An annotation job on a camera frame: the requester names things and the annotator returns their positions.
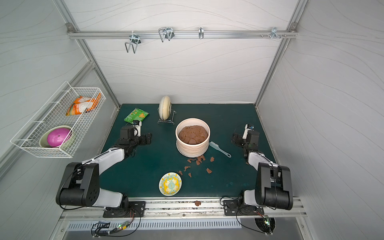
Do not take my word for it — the metal bracket hook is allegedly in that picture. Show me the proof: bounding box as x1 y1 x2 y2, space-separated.
260 28 287 40

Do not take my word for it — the metal loop hook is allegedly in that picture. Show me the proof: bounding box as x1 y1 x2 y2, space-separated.
158 27 175 43

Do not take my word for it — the orange white snack bag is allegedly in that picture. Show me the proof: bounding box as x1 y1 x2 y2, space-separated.
66 93 102 117

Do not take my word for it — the brown clay mud lump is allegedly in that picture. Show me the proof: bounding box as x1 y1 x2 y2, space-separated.
178 125 208 145

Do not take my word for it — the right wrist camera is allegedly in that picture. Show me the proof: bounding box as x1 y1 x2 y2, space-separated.
242 124 254 140

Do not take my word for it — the aluminium top rail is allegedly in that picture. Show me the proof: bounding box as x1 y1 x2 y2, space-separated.
68 30 299 40

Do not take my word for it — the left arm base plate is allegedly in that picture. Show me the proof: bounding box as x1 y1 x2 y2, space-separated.
103 201 146 218

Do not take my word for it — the light teal scrub brush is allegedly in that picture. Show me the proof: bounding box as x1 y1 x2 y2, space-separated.
209 142 232 158

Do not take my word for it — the left base wiring bundle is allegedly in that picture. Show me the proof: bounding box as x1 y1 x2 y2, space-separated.
90 206 142 238

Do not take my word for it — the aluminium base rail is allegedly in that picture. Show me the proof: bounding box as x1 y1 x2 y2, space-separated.
59 197 307 221

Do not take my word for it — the wire plate stand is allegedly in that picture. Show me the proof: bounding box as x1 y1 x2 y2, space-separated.
158 103 176 125

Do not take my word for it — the cream plate on edge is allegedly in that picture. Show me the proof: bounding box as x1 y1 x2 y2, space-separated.
158 96 172 121

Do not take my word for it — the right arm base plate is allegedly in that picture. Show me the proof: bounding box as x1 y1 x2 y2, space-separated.
221 199 265 217

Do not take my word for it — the white ceramic pot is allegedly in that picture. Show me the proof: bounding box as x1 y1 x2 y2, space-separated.
175 118 211 158

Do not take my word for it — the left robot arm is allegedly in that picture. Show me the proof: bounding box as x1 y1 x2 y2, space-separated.
56 126 152 218

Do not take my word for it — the small metal clip hook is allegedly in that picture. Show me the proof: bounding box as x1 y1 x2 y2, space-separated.
198 27 204 40

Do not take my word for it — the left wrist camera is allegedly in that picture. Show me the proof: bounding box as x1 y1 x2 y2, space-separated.
132 120 142 137

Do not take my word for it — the base wiring bundle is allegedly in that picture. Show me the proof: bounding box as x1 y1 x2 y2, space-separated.
90 206 142 238
219 196 276 235

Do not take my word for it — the green table mat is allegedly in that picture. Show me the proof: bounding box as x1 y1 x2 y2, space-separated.
100 104 274 198

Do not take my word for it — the white wire wall basket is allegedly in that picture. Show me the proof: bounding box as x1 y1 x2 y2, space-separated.
11 82 106 158

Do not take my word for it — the double metal hook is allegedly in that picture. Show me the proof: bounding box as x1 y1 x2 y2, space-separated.
125 32 141 54

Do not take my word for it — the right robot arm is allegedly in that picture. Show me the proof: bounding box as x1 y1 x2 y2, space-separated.
231 125 294 211

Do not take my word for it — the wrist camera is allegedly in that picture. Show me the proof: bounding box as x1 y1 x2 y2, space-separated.
132 120 142 137
242 124 254 140

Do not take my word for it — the green snack packet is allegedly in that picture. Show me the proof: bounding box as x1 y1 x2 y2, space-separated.
124 108 149 124

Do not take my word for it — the right base wiring bundle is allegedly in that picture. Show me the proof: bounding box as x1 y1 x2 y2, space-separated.
219 196 276 235

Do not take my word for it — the yellow teal patterned bowl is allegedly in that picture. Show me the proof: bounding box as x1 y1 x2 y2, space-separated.
159 172 182 197

